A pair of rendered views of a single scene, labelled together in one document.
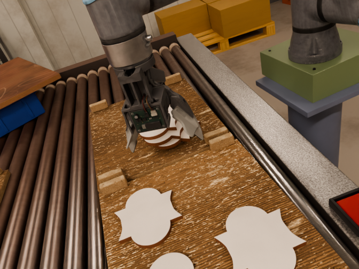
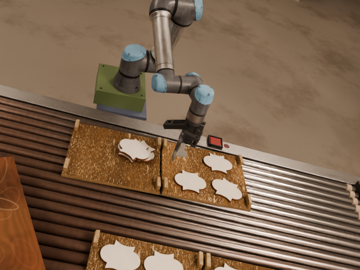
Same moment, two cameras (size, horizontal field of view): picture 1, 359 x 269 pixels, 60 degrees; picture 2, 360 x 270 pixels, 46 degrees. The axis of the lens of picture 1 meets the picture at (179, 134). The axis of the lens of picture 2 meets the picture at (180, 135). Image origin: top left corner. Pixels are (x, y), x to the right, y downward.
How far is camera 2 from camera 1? 1.85 m
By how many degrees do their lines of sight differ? 75
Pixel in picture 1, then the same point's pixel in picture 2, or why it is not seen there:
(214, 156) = (169, 151)
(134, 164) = (150, 174)
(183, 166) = (167, 161)
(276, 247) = (222, 161)
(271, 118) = (152, 126)
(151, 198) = (182, 176)
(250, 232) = (215, 163)
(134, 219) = (191, 185)
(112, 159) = (138, 180)
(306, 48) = (134, 85)
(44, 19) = not seen: outside the picture
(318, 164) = not seen: hidden behind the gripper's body
